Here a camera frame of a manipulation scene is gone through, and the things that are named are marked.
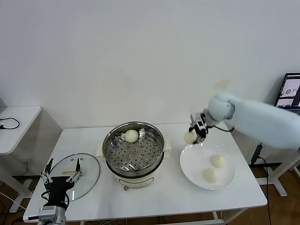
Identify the white steamed baozi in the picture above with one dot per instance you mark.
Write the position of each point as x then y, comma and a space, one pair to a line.
131, 136
189, 138
218, 161
211, 175

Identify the black hanging power adapter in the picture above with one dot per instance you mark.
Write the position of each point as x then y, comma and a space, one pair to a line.
256, 153

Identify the cream electric cooker base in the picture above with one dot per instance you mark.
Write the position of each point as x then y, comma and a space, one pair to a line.
136, 180

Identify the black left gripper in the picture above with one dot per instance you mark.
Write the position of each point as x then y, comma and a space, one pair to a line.
58, 187

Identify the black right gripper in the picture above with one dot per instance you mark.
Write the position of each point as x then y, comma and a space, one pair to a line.
201, 118

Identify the white table underframe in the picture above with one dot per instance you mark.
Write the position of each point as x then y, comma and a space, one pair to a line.
219, 218

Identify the white round plate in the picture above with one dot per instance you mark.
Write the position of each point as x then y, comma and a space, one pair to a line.
194, 164

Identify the round glass pot lid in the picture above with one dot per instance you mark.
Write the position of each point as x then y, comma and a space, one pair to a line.
89, 171

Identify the stainless steel steamer basket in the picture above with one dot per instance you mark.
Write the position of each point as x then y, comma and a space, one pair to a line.
131, 157

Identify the grey open laptop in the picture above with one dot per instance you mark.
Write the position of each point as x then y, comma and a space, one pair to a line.
289, 91

